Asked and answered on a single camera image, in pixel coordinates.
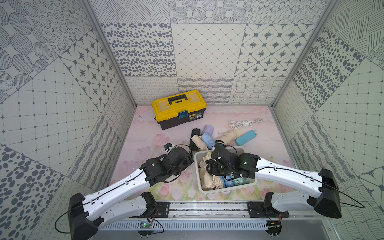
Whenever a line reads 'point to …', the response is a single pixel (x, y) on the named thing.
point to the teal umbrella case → (245, 138)
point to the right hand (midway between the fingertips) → (209, 170)
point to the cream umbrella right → (229, 137)
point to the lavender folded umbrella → (209, 129)
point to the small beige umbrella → (198, 141)
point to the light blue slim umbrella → (226, 183)
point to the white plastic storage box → (239, 150)
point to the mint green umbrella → (240, 181)
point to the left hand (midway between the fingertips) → (192, 156)
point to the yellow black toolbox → (179, 108)
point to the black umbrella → (192, 145)
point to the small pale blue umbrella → (208, 140)
